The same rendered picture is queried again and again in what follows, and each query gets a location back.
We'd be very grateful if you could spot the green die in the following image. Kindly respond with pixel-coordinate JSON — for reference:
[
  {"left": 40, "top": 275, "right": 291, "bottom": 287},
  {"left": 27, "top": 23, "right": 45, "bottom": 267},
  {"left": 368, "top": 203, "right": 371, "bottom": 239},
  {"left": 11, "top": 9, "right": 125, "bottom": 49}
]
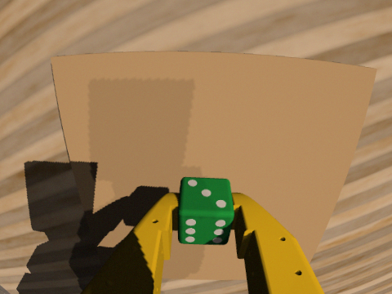
[{"left": 177, "top": 177, "right": 234, "bottom": 245}]

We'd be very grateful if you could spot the tan flat mat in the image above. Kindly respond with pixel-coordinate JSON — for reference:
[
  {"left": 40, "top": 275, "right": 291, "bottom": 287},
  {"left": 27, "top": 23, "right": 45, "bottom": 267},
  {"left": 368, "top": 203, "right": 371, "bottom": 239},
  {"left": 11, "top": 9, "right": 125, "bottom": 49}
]
[{"left": 51, "top": 51, "right": 377, "bottom": 280}]

